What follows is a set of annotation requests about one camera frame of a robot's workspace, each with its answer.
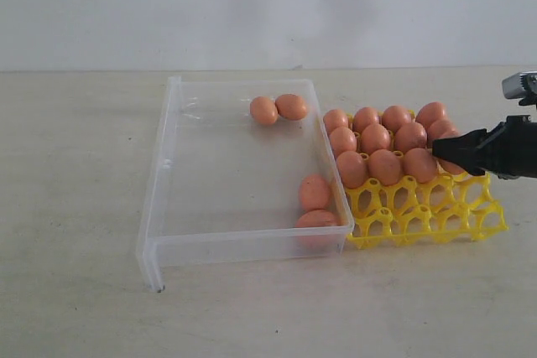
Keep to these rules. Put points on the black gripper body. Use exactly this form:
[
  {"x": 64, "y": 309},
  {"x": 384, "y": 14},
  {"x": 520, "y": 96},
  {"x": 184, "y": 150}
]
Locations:
[{"x": 509, "y": 150}]

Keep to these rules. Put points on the yellow plastic egg tray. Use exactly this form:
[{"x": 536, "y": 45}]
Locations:
[{"x": 447, "y": 208}]

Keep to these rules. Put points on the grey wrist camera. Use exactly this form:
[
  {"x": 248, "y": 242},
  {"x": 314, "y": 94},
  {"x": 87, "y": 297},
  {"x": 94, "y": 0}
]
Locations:
[{"x": 521, "y": 86}]

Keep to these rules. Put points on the brown egg third row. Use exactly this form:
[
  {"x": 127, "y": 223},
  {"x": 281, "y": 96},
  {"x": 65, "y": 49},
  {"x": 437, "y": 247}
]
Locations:
[{"x": 385, "y": 166}]

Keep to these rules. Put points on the brown egg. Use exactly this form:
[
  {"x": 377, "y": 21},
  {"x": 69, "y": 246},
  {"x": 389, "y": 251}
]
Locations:
[
  {"x": 316, "y": 219},
  {"x": 342, "y": 139},
  {"x": 291, "y": 107},
  {"x": 314, "y": 193},
  {"x": 410, "y": 135},
  {"x": 431, "y": 113},
  {"x": 365, "y": 117},
  {"x": 334, "y": 119},
  {"x": 263, "y": 111},
  {"x": 394, "y": 117},
  {"x": 450, "y": 167},
  {"x": 374, "y": 137}
]

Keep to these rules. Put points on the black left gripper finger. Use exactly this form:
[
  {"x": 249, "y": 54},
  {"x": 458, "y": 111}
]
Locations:
[{"x": 461, "y": 150}]

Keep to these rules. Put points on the clear plastic tray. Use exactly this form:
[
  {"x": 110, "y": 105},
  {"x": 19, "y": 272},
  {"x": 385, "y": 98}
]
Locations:
[{"x": 223, "y": 188}]

